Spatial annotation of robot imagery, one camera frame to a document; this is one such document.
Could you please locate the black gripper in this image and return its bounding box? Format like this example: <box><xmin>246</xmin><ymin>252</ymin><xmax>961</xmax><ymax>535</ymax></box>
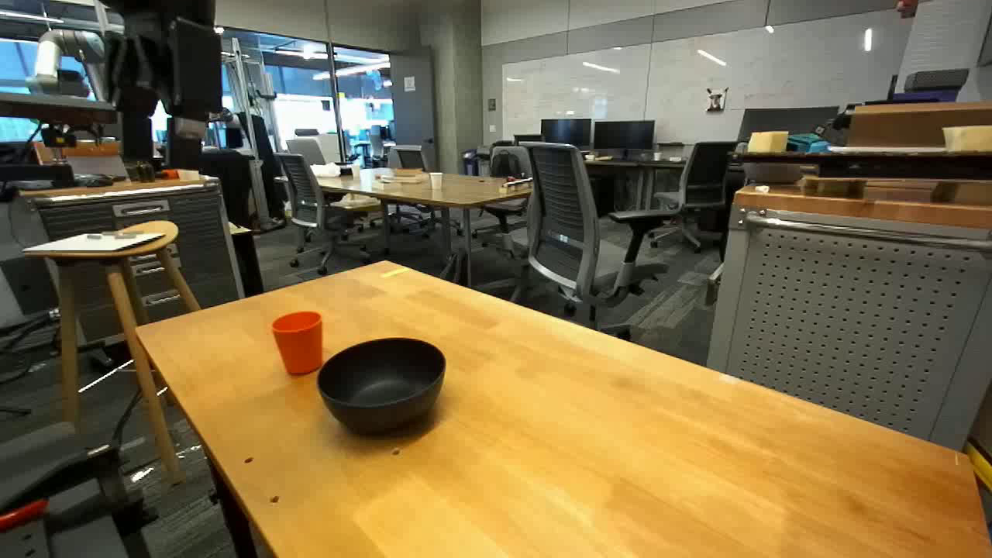
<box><xmin>104</xmin><ymin>0</ymin><xmax>227</xmax><ymax>169</ymax></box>

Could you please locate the orange plastic cup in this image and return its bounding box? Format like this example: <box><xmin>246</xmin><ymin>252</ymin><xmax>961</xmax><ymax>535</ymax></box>
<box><xmin>269</xmin><ymin>311</ymin><xmax>327</xmax><ymax>377</ymax></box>

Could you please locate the black bowl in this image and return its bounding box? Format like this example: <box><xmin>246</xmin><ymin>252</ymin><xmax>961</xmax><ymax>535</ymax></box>
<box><xmin>317</xmin><ymin>334</ymin><xmax>449</xmax><ymax>436</ymax></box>

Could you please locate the grey drawer cabinet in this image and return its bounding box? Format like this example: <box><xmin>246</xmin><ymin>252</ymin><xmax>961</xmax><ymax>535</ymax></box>
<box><xmin>18</xmin><ymin>177</ymin><xmax>249</xmax><ymax>343</ymax></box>

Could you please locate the white paper sheet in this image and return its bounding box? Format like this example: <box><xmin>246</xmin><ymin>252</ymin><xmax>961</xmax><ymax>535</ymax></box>
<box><xmin>23</xmin><ymin>227</ymin><xmax>168</xmax><ymax>260</ymax></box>

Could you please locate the white cylinder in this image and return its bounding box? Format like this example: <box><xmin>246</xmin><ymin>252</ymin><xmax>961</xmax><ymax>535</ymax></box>
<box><xmin>30</xmin><ymin>34</ymin><xmax>62</xmax><ymax>86</ymax></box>

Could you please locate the wooden stool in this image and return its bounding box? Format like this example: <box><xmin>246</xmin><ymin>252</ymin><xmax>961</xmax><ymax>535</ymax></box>
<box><xmin>39</xmin><ymin>218</ymin><xmax>206</xmax><ymax>482</ymax></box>

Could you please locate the wooden meeting table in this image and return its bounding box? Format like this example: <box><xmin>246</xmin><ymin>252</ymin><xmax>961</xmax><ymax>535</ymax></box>
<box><xmin>314</xmin><ymin>167</ymin><xmax>534</xmax><ymax>286</ymax></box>

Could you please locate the dark office chair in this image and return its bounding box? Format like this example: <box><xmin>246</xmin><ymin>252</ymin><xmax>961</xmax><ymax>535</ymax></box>
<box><xmin>479</xmin><ymin>144</ymin><xmax>534</xmax><ymax>237</ymax></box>

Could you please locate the black computer monitor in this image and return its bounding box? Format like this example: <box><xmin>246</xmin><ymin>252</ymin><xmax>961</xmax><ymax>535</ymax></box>
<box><xmin>593</xmin><ymin>117</ymin><xmax>656</xmax><ymax>154</ymax></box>
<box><xmin>539</xmin><ymin>114</ymin><xmax>595</xmax><ymax>149</ymax></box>

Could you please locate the grey mesh office chair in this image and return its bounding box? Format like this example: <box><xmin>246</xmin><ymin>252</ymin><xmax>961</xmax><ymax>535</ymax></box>
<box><xmin>518</xmin><ymin>138</ymin><xmax>681</xmax><ymax>328</ymax></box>

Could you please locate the black office chair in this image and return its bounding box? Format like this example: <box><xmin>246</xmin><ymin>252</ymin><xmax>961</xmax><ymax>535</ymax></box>
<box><xmin>650</xmin><ymin>138</ymin><xmax>740</xmax><ymax>253</ymax></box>

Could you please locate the yellow foam block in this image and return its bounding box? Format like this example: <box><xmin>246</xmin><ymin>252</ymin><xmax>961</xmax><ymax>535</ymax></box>
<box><xmin>744</xmin><ymin>127</ymin><xmax>793</xmax><ymax>157</ymax></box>

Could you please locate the wide black monitor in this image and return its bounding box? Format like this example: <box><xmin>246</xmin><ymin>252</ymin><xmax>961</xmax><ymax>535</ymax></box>
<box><xmin>735</xmin><ymin>105</ymin><xmax>843</xmax><ymax>146</ymax></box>

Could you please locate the teal object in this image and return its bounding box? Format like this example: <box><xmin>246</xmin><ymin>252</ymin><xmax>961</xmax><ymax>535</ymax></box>
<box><xmin>787</xmin><ymin>133</ymin><xmax>835</xmax><ymax>157</ymax></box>

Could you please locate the wooden box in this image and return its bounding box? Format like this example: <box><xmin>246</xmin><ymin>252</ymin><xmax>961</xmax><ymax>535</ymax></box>
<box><xmin>845</xmin><ymin>99</ymin><xmax>992</xmax><ymax>149</ymax></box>

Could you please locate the pale foam block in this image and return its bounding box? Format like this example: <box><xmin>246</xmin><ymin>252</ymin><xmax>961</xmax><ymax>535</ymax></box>
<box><xmin>939</xmin><ymin>124</ymin><xmax>992</xmax><ymax>154</ymax></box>

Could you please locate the yellow tape strip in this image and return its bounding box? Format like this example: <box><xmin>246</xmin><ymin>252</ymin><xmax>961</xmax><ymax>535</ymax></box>
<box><xmin>964</xmin><ymin>444</ymin><xmax>992</xmax><ymax>495</ymax></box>

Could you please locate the red handled tool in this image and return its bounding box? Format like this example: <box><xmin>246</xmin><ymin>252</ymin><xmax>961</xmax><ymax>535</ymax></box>
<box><xmin>0</xmin><ymin>495</ymin><xmax>53</xmax><ymax>535</ymax></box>

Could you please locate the wall whiteboard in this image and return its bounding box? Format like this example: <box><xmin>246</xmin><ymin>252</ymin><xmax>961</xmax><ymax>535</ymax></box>
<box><xmin>500</xmin><ymin>9</ymin><xmax>913</xmax><ymax>149</ymax></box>

